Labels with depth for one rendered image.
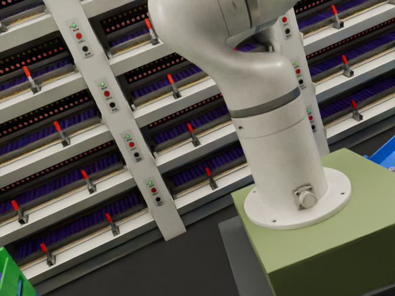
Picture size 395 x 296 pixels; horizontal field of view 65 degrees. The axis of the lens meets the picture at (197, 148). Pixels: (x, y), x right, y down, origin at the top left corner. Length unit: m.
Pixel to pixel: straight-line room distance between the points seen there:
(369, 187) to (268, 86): 0.25
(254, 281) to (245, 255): 0.07
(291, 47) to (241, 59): 0.83
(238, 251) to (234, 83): 0.35
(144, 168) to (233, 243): 0.59
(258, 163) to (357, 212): 0.16
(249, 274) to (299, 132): 0.28
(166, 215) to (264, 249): 0.81
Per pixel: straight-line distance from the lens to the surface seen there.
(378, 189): 0.58
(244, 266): 0.64
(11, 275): 0.92
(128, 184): 1.22
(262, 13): 0.49
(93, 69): 1.13
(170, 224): 1.30
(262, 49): 1.31
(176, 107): 1.16
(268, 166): 0.51
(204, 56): 0.46
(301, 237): 0.50
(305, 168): 0.52
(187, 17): 0.46
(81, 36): 1.13
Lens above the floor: 0.70
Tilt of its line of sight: 19 degrees down
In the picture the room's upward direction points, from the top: 22 degrees counter-clockwise
